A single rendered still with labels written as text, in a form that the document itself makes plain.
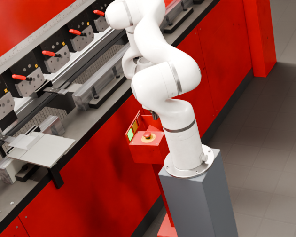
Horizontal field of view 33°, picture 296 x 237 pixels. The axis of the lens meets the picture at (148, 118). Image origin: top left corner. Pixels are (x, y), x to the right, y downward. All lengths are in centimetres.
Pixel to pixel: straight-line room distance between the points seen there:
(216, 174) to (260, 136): 167
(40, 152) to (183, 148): 72
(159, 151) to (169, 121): 70
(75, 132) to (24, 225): 52
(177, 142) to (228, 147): 176
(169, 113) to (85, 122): 92
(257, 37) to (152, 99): 244
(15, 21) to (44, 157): 59
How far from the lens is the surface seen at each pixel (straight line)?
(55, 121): 247
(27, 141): 234
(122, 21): 193
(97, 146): 255
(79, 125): 254
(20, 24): 227
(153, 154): 244
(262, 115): 376
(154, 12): 189
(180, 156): 182
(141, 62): 229
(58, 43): 243
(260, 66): 414
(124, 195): 283
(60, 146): 222
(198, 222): 200
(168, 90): 165
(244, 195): 316
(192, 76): 165
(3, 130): 229
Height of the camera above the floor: 221
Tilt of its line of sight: 34 degrees down
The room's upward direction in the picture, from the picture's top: 17 degrees counter-clockwise
